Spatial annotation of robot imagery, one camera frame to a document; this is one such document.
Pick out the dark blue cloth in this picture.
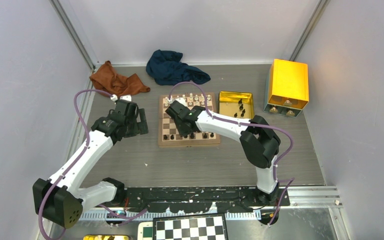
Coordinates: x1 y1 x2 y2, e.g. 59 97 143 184
145 49 211 86

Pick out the yellow metal tray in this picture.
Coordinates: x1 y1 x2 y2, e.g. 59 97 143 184
218 91 255 119

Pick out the wooden chess board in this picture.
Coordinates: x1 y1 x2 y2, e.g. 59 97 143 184
158 92 221 148

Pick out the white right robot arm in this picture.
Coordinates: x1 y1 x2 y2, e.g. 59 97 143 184
165 97 281 206

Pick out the yellow drawer box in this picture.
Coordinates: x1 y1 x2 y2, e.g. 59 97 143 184
263 59 310 117

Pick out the black white checker calibration board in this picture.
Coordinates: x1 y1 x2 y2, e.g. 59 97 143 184
152 213 229 240

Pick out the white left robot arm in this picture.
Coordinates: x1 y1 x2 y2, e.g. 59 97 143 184
32 95 148 229

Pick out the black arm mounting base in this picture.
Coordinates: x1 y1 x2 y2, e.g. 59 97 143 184
103 186 290 214

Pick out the orange cloth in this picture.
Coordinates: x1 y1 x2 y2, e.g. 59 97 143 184
89 60 151 97

